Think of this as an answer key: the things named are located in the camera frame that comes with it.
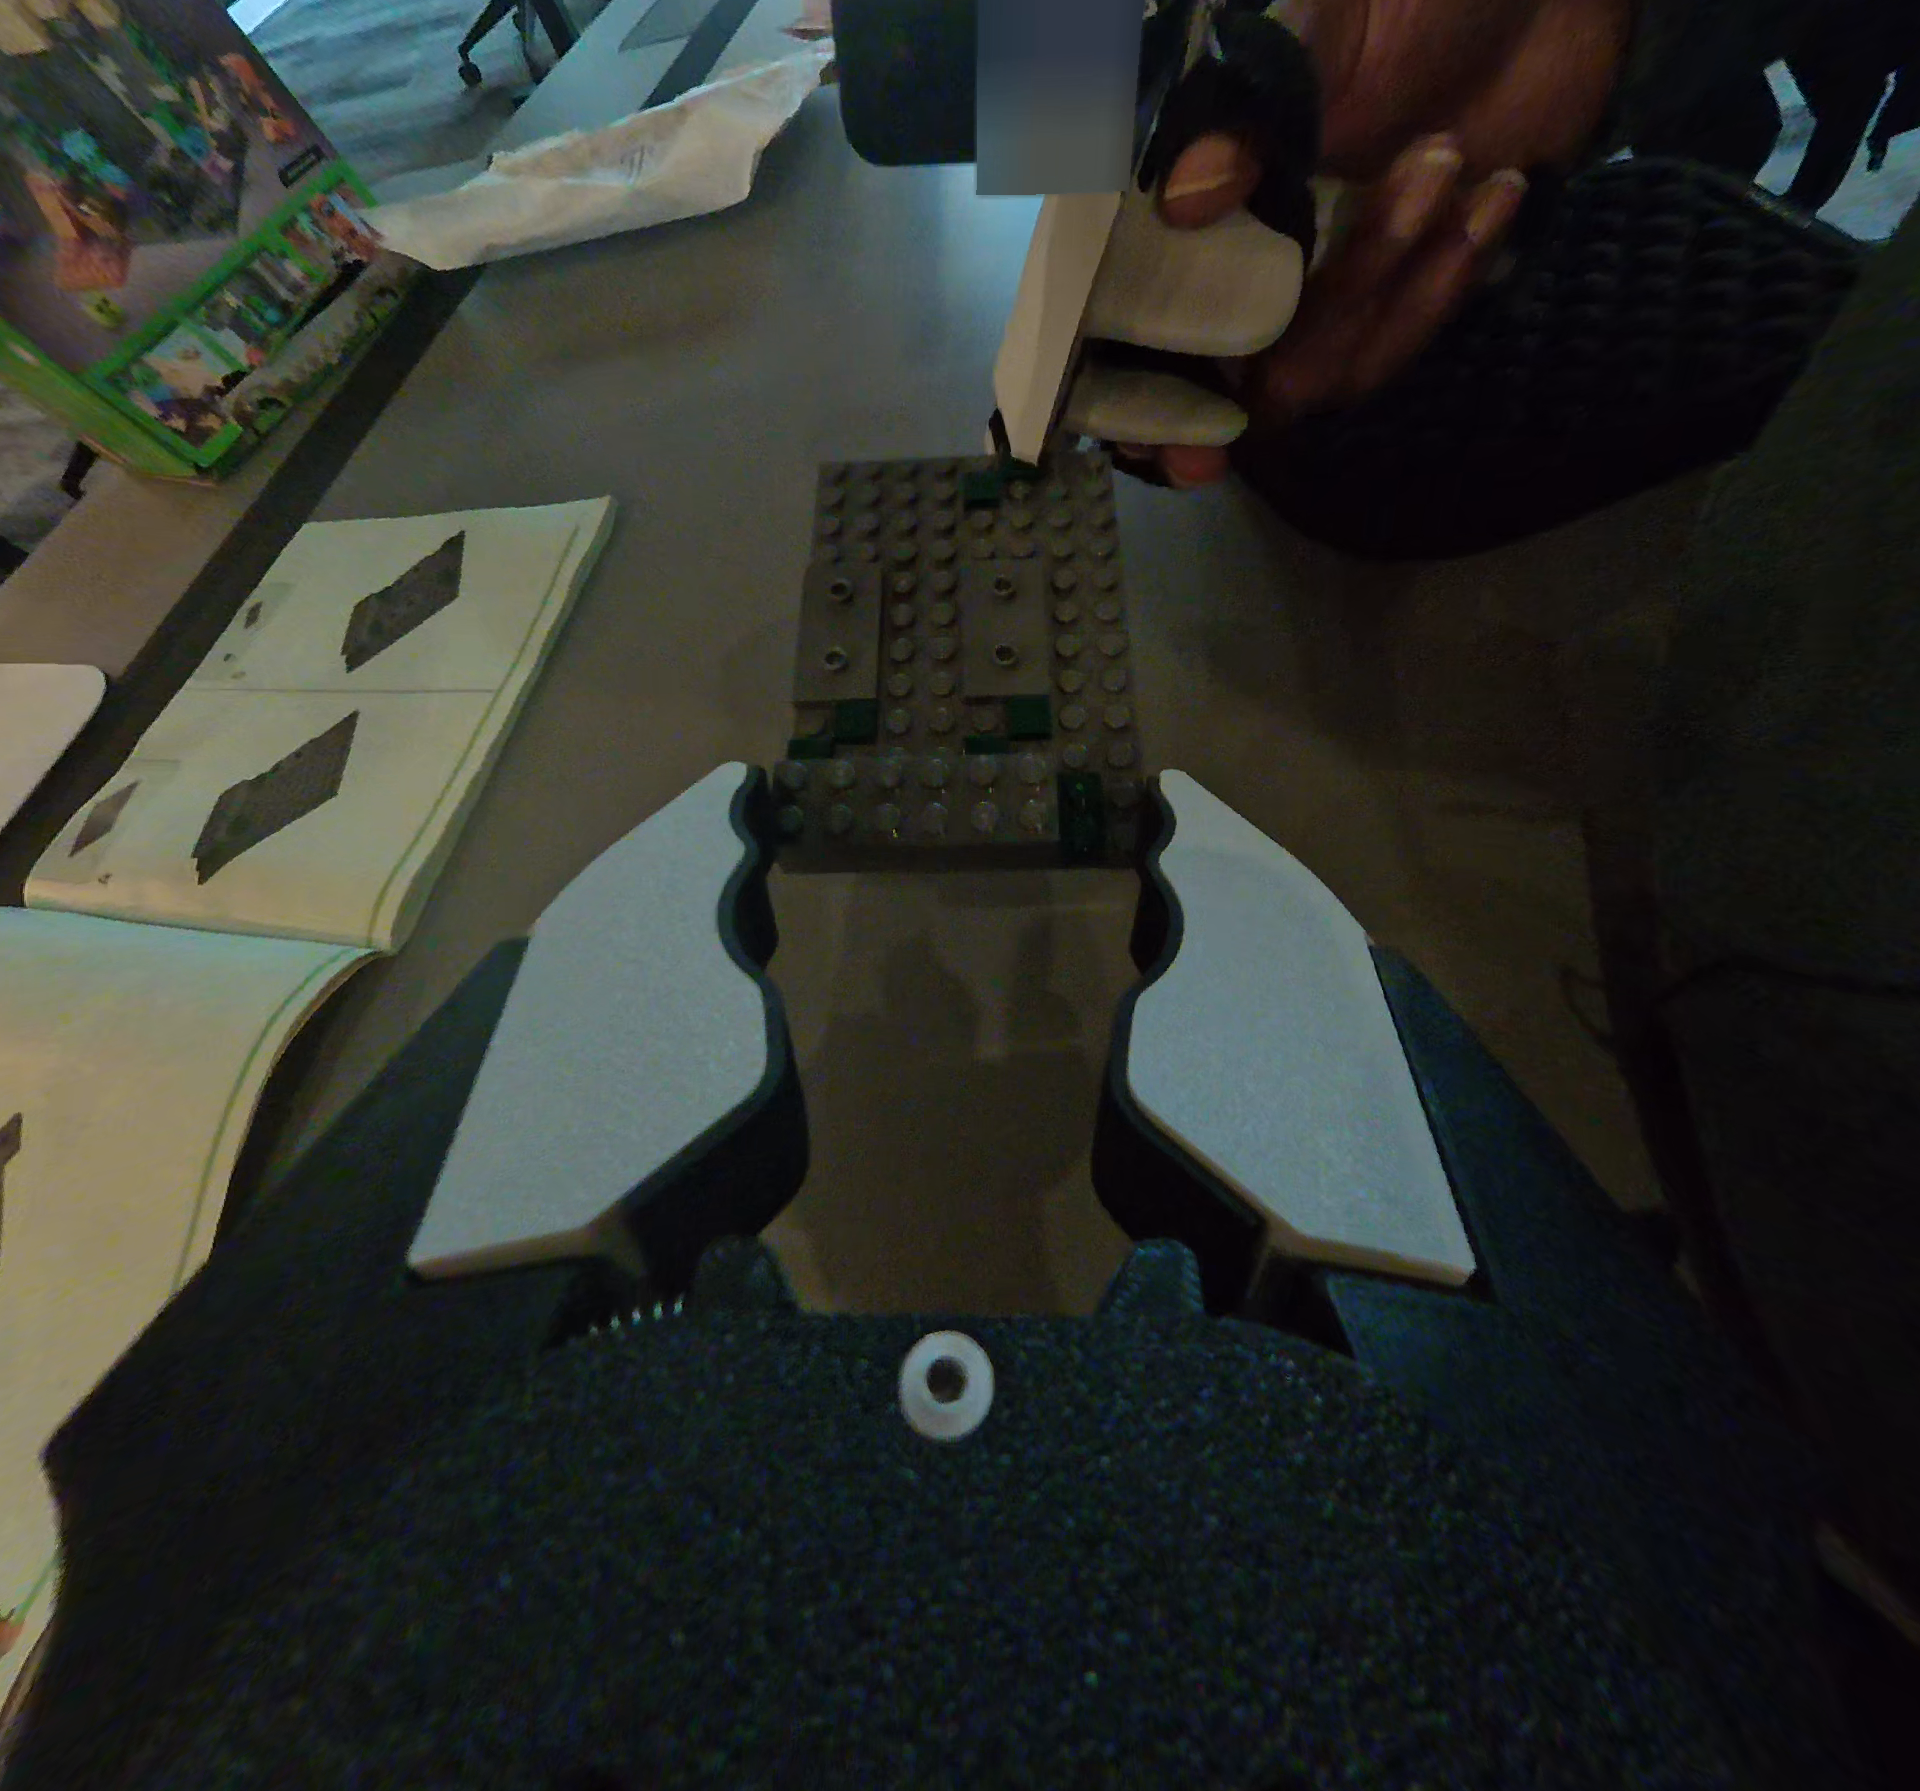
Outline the person's right hand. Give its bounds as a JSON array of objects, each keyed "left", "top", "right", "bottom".
[{"left": 1155, "top": 0, "right": 1645, "bottom": 491}]

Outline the colourful toy set box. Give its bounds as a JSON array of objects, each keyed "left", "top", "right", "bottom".
[{"left": 0, "top": 0, "right": 421, "bottom": 483}]

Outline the white instruction booklet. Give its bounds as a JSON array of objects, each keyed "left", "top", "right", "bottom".
[{"left": 0, "top": 493, "right": 621, "bottom": 1672}]

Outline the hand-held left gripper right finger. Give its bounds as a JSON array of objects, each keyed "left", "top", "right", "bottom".
[{"left": 1092, "top": 767, "right": 1481, "bottom": 1288}]

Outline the dark knit cloth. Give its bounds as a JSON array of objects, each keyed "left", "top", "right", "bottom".
[{"left": 1226, "top": 153, "right": 1866, "bottom": 565}]

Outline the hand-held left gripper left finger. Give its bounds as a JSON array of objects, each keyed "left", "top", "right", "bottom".
[{"left": 409, "top": 761, "right": 812, "bottom": 1278}]

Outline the crumpled white paper bag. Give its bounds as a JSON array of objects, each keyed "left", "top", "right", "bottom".
[{"left": 364, "top": 47, "right": 838, "bottom": 273}]

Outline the grey toy brick plate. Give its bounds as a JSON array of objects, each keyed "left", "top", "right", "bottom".
[{"left": 765, "top": 451, "right": 1168, "bottom": 875}]

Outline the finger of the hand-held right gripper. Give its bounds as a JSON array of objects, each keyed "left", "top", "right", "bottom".
[{"left": 986, "top": 189, "right": 1151, "bottom": 467}]

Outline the person's dark green sweatshirt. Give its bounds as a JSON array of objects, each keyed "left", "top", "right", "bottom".
[{"left": 1574, "top": 231, "right": 1920, "bottom": 1791}]

